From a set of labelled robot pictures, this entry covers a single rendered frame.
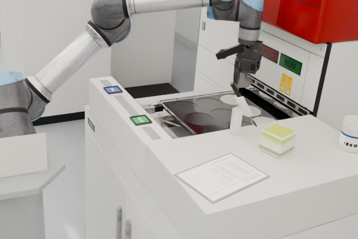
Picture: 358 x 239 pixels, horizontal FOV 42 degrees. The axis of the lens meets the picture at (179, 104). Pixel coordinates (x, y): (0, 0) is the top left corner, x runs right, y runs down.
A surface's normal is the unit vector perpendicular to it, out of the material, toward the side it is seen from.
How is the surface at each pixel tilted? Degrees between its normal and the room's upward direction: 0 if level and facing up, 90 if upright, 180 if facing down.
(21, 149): 90
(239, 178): 0
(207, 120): 0
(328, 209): 90
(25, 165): 90
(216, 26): 90
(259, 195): 0
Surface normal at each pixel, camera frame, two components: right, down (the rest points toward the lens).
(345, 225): 0.45, 0.40
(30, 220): 0.67, 0.35
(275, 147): -0.70, 0.25
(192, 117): 0.07, -0.91
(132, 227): -0.89, 0.13
